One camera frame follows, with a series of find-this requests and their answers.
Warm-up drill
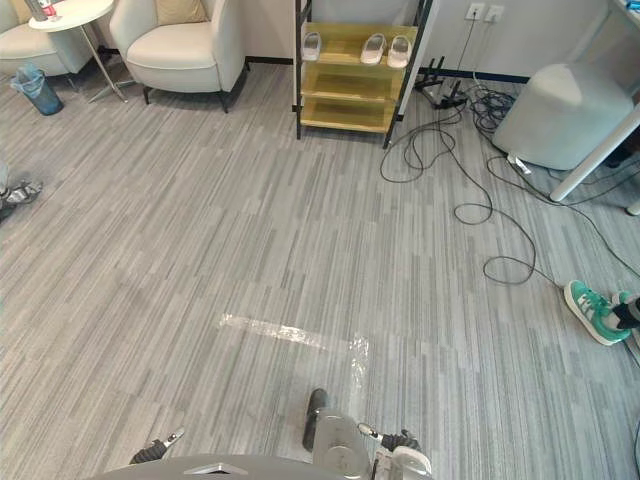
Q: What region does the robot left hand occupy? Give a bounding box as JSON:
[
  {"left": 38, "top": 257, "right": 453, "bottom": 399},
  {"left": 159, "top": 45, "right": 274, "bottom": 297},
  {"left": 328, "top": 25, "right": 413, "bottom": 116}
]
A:
[{"left": 129, "top": 427, "right": 186, "bottom": 466}]

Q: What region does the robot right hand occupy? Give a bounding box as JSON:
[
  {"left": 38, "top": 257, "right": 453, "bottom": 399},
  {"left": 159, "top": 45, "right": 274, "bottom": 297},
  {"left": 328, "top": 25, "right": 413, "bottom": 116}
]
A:
[{"left": 356, "top": 422, "right": 422, "bottom": 452}]

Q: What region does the robot grey torso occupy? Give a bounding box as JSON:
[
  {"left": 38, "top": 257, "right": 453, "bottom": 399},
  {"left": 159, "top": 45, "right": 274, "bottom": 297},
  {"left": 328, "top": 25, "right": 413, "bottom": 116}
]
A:
[{"left": 83, "top": 453, "right": 321, "bottom": 480}]

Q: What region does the clear floor tape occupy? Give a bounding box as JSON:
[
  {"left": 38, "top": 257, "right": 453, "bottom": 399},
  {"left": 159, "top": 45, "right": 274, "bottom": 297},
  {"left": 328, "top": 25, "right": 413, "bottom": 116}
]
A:
[{"left": 217, "top": 311, "right": 372, "bottom": 397}]

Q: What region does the person's leg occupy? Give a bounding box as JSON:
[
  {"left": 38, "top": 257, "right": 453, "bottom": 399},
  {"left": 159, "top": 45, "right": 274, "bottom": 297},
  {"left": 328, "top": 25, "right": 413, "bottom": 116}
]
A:
[{"left": 610, "top": 294, "right": 640, "bottom": 331}]

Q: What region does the person's sandalled foot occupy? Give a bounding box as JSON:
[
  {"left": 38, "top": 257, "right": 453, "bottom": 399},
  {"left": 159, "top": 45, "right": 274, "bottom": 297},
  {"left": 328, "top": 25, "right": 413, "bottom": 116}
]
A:
[{"left": 0, "top": 160, "right": 45, "bottom": 224}]

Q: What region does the white power strip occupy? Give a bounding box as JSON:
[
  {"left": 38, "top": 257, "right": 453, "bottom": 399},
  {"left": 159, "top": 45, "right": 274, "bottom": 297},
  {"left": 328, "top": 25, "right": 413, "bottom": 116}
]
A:
[{"left": 506, "top": 153, "right": 533, "bottom": 176}]

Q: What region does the white table leg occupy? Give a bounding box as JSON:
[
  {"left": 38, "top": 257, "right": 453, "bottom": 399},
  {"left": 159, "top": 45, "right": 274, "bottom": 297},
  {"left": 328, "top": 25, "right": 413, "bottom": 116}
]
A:
[{"left": 549, "top": 105, "right": 640, "bottom": 203}]

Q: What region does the black router with antennas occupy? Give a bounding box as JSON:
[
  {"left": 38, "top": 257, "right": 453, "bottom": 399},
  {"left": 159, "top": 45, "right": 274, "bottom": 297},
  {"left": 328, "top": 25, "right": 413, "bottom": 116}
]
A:
[{"left": 414, "top": 56, "right": 470, "bottom": 111}]

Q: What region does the blue waste bin with bag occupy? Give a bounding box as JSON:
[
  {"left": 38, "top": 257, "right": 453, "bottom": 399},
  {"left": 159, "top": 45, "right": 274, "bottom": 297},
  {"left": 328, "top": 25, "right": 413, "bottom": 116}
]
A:
[{"left": 10, "top": 63, "right": 65, "bottom": 117}]

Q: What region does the white slipper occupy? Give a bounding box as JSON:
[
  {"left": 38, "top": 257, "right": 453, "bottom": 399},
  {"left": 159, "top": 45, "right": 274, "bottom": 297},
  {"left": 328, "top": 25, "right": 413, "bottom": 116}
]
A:
[
  {"left": 359, "top": 32, "right": 388, "bottom": 66},
  {"left": 301, "top": 31, "right": 323, "bottom": 63},
  {"left": 386, "top": 34, "right": 414, "bottom": 70}
]

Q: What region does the cream armchair with tan cushion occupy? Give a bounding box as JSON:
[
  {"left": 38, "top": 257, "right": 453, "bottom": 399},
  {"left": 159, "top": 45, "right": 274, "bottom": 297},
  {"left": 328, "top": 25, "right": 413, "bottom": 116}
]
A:
[{"left": 108, "top": 0, "right": 248, "bottom": 114}]

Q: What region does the cream armchair with beige cushion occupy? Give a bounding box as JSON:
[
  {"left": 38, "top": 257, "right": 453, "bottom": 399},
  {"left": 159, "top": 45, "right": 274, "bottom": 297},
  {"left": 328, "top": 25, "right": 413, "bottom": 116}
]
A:
[{"left": 0, "top": 0, "right": 95, "bottom": 77}]

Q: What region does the tan square cushion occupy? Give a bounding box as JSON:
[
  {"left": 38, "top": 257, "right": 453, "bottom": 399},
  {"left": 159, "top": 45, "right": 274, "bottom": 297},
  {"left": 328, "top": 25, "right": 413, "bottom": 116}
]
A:
[{"left": 155, "top": 0, "right": 211, "bottom": 27}]

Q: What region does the round white side table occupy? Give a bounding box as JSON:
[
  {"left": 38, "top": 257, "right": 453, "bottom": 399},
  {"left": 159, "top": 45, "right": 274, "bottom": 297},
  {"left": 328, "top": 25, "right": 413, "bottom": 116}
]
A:
[{"left": 27, "top": 0, "right": 129, "bottom": 105}]

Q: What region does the beige cushion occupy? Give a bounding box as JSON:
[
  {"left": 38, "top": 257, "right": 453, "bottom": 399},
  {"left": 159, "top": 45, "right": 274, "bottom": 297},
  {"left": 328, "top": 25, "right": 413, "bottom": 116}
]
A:
[{"left": 8, "top": 0, "right": 34, "bottom": 25}]

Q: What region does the long black looped cable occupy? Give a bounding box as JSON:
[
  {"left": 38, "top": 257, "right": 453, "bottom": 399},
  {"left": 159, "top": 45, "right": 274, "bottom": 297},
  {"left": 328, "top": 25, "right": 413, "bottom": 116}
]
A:
[{"left": 379, "top": 102, "right": 569, "bottom": 290}]

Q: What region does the thin black floor cable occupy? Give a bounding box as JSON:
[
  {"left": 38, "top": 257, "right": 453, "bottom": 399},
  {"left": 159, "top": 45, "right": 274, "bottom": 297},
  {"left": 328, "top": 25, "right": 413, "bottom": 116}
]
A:
[{"left": 485, "top": 155, "right": 640, "bottom": 279}]

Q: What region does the tangled black cable bundle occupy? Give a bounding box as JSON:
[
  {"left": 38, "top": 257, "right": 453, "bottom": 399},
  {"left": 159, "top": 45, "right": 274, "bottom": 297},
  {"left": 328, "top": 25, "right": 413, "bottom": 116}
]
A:
[{"left": 464, "top": 79, "right": 517, "bottom": 136}]

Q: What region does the yellow shelf rack black frame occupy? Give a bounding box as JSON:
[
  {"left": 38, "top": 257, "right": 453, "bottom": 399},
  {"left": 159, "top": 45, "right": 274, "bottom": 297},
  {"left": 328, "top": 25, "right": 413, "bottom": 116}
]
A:
[{"left": 294, "top": 0, "right": 434, "bottom": 150}]

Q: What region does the black wall plug cable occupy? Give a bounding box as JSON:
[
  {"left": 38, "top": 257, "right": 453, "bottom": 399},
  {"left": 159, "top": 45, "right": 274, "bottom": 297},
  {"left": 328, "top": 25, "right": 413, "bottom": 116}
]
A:
[{"left": 453, "top": 18, "right": 476, "bottom": 81}]

